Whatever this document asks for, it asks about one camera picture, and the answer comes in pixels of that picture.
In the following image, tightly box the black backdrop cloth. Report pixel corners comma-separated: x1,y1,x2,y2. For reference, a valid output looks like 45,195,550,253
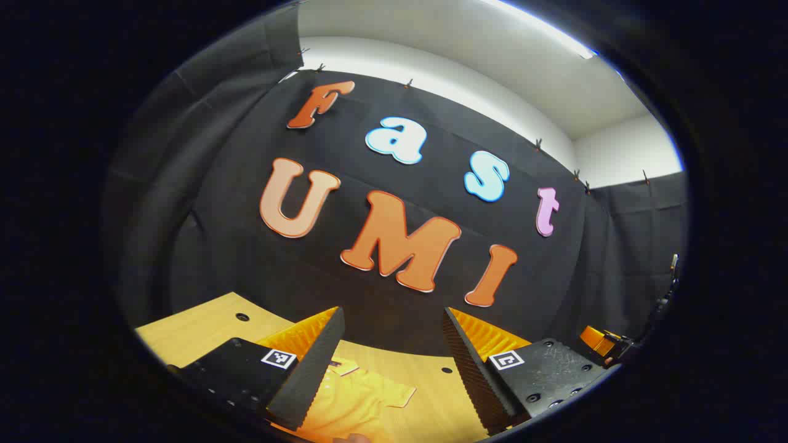
102,6,689,357

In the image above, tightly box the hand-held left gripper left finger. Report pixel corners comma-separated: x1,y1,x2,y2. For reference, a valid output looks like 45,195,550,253
166,306,347,431

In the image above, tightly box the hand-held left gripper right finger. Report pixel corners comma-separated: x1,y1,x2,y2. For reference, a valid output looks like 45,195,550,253
442,306,622,434

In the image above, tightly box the orange T-shirt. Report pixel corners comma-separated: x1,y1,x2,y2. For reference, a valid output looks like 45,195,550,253
274,356,417,443

